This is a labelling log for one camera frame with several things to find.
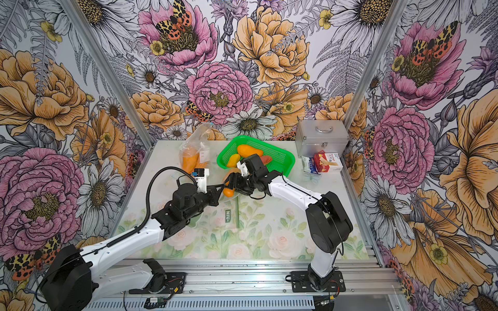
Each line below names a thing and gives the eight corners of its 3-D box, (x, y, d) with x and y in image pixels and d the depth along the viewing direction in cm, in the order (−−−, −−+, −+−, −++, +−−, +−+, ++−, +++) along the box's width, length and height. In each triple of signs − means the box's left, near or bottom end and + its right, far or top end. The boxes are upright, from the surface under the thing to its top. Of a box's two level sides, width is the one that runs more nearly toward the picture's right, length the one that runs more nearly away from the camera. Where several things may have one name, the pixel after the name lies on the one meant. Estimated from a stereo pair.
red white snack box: (316, 173, 111) (318, 167, 107) (312, 156, 120) (314, 149, 116) (340, 173, 111) (343, 167, 107) (334, 156, 120) (337, 150, 116)
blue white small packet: (304, 175, 110) (305, 171, 107) (301, 159, 117) (302, 155, 114) (315, 175, 110) (317, 171, 107) (311, 160, 117) (313, 155, 114)
